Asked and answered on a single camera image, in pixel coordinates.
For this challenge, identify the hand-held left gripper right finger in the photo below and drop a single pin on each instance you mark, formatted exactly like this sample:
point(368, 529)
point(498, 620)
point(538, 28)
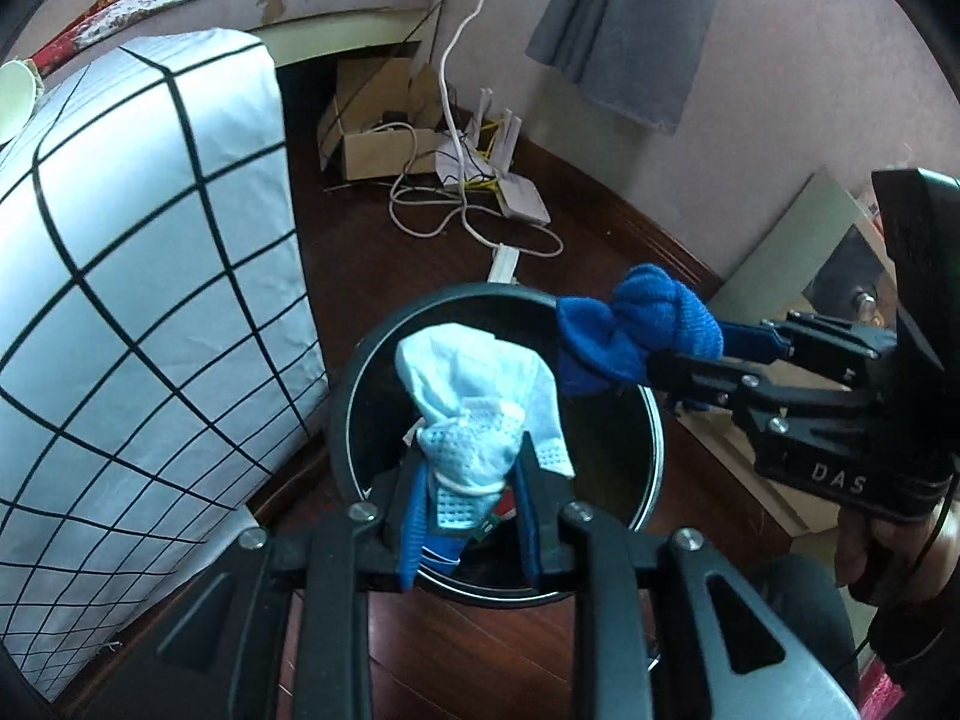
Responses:
point(529, 532)

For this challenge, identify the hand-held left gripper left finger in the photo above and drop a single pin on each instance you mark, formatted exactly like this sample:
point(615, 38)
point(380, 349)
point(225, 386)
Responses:
point(412, 540)

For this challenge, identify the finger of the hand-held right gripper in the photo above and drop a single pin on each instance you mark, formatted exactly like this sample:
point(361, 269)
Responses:
point(750, 341)
point(697, 375)

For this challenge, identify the blue knotted cloth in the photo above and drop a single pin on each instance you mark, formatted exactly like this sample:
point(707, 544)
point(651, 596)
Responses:
point(645, 315)

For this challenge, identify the black trash bin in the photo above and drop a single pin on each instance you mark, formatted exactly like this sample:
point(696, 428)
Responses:
point(622, 465)

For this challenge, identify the white mesh sock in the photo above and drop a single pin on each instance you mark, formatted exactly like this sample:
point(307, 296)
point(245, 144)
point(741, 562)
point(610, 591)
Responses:
point(480, 382)

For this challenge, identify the white paper cup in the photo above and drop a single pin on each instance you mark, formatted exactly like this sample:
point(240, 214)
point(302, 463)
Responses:
point(15, 101)

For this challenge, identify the person's right hand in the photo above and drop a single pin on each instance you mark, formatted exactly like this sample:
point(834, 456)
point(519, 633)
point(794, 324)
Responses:
point(885, 555)

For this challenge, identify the white cabinet with safe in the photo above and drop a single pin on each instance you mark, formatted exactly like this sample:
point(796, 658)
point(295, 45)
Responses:
point(787, 240)

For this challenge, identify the grey tied curtain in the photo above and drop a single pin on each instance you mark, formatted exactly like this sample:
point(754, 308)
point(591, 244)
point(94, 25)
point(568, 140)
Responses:
point(622, 30)

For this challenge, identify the black white checked tablecloth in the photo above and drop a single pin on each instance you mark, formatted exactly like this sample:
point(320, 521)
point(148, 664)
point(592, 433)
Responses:
point(150, 277)

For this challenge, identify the cardboard box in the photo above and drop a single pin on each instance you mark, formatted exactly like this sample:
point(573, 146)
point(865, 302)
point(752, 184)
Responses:
point(375, 154)

